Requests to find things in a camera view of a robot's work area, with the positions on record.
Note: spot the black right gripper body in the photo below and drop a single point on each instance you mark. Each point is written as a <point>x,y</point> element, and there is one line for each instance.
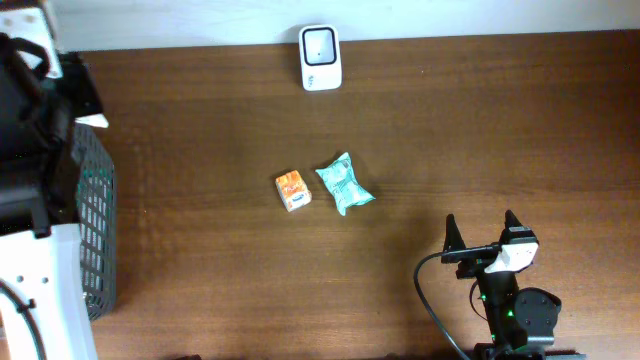
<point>473,262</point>

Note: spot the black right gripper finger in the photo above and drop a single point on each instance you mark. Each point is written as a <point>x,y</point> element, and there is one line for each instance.
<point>511,221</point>
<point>453,239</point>

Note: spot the teal snack packet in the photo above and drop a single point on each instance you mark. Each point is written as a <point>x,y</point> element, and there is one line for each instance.
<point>340,181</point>

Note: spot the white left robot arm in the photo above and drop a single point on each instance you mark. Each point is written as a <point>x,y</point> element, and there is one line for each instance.
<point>58,192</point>

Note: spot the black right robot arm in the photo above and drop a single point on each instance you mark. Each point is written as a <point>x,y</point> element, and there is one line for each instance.
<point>521,320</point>

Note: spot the white barcode scanner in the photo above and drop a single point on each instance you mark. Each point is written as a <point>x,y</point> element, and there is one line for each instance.
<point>320,58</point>

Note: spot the small orange carton box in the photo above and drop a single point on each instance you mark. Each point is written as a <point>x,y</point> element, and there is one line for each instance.
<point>293,190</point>

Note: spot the grey plastic mesh basket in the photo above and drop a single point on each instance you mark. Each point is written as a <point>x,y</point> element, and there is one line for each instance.
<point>96,198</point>

